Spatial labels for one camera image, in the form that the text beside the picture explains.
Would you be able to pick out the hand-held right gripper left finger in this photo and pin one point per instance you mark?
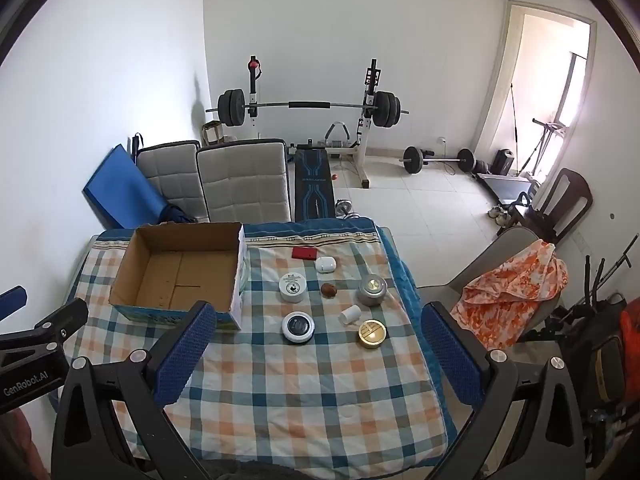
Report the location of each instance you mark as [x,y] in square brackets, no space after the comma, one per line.
[184,355]

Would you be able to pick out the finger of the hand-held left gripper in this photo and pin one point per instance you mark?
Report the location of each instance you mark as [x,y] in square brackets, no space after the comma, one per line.
[55,322]
[11,301]

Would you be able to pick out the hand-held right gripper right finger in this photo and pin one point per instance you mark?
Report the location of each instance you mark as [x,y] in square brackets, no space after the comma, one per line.
[450,355]

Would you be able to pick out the gold round tin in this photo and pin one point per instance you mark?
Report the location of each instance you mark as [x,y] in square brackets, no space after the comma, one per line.
[372,333]

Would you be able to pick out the cardboard box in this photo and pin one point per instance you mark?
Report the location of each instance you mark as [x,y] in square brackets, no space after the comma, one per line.
[175,270]

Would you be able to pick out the silver round tin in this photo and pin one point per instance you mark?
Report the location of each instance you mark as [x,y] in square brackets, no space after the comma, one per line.
[371,291]

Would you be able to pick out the small white cylinder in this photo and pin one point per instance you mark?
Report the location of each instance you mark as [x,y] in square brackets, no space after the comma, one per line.
[350,315]

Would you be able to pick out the white tin with black lid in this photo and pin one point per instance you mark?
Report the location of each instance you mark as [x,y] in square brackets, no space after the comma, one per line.
[298,327]

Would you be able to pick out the white labelled jar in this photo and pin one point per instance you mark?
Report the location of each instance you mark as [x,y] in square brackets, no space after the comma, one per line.
[293,287]

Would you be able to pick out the brown walnut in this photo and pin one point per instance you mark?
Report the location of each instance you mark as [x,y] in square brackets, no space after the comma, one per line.
[328,291]

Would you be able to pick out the orange patterned cloth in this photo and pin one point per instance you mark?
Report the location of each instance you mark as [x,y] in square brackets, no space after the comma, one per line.
[515,290]

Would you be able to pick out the grey chair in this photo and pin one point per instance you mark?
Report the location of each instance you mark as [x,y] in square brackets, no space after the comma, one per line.
[500,250]

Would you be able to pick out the plaid blanket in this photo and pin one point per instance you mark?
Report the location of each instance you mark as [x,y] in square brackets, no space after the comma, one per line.
[300,390]

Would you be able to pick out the blue cloth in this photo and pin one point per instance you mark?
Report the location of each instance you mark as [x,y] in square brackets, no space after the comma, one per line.
[177,214]

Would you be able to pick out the pair of shoes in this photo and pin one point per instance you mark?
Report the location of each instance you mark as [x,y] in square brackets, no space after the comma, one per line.
[499,214]

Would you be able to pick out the black backpack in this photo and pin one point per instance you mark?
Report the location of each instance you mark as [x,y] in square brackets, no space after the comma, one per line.
[600,355]

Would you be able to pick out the blue foam mat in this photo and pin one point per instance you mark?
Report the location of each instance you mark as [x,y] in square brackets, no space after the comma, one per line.
[120,185]

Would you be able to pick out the white earbuds case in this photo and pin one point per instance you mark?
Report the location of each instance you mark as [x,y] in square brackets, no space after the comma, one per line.
[325,265]

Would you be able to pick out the small red box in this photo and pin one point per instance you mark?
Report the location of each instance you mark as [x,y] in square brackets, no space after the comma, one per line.
[304,253]

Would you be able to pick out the black treadmill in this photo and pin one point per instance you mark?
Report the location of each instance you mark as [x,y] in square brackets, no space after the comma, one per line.
[502,185]

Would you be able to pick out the chrome dumbbells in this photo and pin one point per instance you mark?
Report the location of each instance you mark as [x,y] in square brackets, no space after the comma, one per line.
[344,207]

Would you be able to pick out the white quilted chair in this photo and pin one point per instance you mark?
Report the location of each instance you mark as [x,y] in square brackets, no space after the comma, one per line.
[245,180]
[170,170]

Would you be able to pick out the dark wooden chair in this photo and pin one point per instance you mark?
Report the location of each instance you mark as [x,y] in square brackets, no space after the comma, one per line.
[565,200]

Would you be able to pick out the short barbell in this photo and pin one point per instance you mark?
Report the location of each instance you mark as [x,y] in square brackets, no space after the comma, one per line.
[415,160]

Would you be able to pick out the black heater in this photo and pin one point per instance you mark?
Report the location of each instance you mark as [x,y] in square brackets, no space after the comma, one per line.
[503,161]

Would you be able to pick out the black weight bench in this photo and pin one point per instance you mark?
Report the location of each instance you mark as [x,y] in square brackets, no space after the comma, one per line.
[312,185]

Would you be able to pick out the grey exercise machine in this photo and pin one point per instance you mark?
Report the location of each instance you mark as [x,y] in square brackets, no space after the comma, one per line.
[545,135]

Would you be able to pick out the white squat rack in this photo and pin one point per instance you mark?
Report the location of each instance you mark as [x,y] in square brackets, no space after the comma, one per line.
[367,130]

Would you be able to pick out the barbell with black plates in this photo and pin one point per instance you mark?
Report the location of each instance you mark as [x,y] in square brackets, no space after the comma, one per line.
[310,105]

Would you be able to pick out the door frame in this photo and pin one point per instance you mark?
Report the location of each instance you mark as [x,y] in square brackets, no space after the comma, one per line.
[505,60]

